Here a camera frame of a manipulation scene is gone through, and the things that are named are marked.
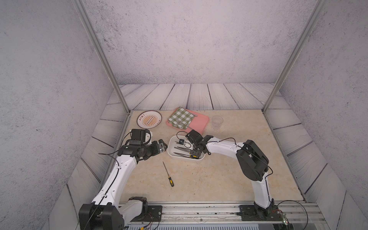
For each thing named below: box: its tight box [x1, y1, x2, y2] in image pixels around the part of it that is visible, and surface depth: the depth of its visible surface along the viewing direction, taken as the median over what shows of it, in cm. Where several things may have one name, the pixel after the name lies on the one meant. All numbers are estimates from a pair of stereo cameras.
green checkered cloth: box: [167, 106, 198, 130], surface depth 117 cm
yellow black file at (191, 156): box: [173, 151, 200, 160], surface depth 95 cm
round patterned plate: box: [136, 110, 163, 129], surface depth 117 cm
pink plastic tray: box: [165, 106, 209, 135], surface depth 114 cm
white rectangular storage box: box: [167, 134, 206, 161], surface depth 97 cm
